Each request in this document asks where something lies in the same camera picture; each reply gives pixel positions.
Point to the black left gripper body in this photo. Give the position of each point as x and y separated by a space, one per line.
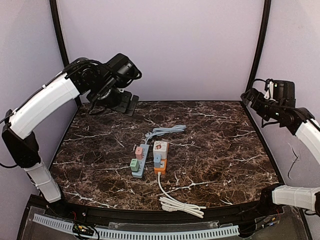
127 104

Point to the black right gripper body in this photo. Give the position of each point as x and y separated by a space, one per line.
250 97

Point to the pink plug adapter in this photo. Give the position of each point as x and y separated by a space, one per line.
139 153

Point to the white cube socket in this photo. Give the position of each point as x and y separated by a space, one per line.
160 148

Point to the green plug adapter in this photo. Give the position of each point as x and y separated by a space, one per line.
134 165

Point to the light blue plug adapter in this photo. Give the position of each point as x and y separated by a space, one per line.
157 160

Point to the blue power strip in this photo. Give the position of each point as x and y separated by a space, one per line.
142 163

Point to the orange power strip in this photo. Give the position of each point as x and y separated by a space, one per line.
162 168

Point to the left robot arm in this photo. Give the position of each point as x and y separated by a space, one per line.
103 84

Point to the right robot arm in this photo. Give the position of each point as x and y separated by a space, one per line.
301 124

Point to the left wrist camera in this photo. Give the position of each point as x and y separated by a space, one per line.
123 70

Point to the right black frame post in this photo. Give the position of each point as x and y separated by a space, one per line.
260 43

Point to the black frame post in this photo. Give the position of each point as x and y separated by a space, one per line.
58 32
260 43

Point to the black front table rail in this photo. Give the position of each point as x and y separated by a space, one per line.
237 214

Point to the left black frame post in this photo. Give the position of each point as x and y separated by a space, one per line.
58 32

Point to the grey slotted cable duct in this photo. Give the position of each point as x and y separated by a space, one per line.
126 231

